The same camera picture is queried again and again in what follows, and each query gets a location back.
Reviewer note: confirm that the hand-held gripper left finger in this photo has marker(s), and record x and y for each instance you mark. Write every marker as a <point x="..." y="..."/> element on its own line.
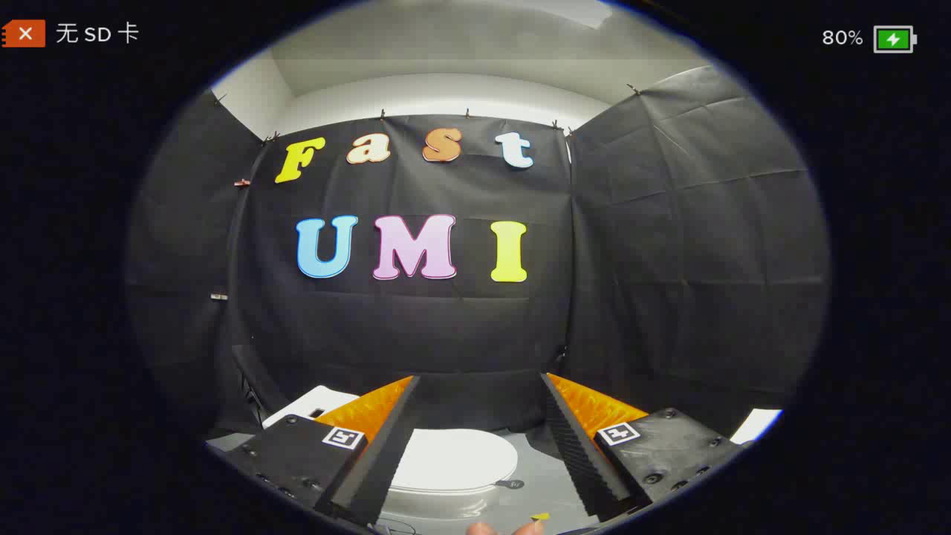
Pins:
<point x="386" y="446"/>

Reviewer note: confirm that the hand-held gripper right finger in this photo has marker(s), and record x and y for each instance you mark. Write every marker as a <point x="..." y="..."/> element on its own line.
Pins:
<point x="572" y="446"/>

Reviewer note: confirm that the white toilet lid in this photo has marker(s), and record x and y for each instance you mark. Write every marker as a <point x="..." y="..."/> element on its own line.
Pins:
<point x="457" y="457"/>

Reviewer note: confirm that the small black floor tab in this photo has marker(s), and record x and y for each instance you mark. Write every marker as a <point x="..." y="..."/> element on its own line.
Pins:
<point x="510" y="484"/>

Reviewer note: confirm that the black backdrop cloth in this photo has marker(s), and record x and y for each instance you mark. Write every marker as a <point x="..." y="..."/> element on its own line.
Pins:
<point x="446" y="327"/>

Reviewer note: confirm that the white board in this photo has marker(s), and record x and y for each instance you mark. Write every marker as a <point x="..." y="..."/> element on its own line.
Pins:
<point x="756" y="425"/>

